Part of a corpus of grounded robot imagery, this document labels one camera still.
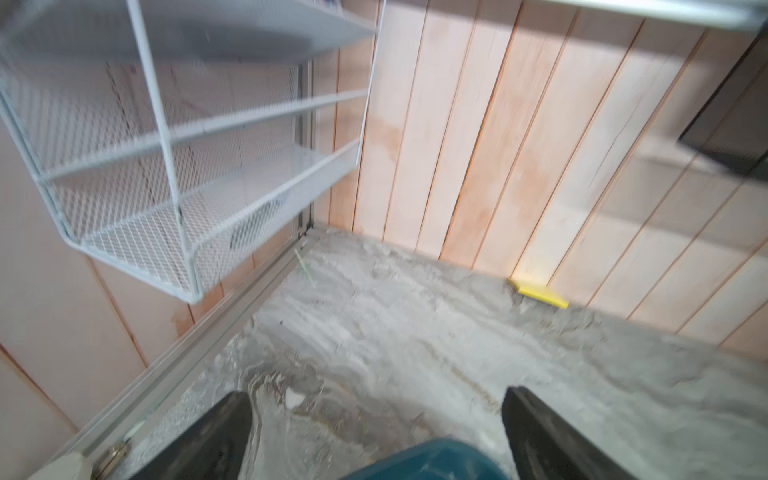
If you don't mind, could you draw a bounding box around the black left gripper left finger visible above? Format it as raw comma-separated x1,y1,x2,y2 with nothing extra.
133,391,253,479

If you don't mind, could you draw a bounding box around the white wire mesh shelf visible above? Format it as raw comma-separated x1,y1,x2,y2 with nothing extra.
1,1,379,303

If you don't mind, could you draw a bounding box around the yellow sticky note pad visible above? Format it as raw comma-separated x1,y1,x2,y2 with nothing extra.
509,279,569,309

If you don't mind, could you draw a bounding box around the teal plastic storage box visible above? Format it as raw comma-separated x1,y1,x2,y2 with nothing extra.
344,438,507,480

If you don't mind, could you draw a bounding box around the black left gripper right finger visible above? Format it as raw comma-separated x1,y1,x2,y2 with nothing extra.
501,386,634,479

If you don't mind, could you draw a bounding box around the black mesh wall basket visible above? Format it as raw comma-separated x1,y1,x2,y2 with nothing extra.
679,29,767,182

